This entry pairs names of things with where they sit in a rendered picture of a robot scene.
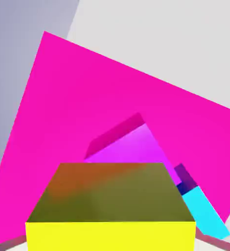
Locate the small magenta cube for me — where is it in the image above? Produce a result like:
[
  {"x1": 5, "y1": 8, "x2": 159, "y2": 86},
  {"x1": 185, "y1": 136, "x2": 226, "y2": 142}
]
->
[{"x1": 83, "y1": 112, "x2": 183, "y2": 186}]

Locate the large pink box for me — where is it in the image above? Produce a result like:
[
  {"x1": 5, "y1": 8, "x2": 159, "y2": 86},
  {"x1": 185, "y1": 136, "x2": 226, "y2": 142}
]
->
[{"x1": 0, "y1": 30, "x2": 230, "y2": 248}]

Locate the small cyan cube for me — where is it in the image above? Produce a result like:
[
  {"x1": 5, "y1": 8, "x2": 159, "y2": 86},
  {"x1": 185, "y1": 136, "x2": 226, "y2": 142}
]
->
[{"x1": 173, "y1": 163, "x2": 230, "y2": 240}]

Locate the small yellow cube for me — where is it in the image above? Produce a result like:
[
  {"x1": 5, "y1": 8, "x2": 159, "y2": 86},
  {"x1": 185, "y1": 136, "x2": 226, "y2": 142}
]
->
[{"x1": 25, "y1": 162, "x2": 197, "y2": 251}]

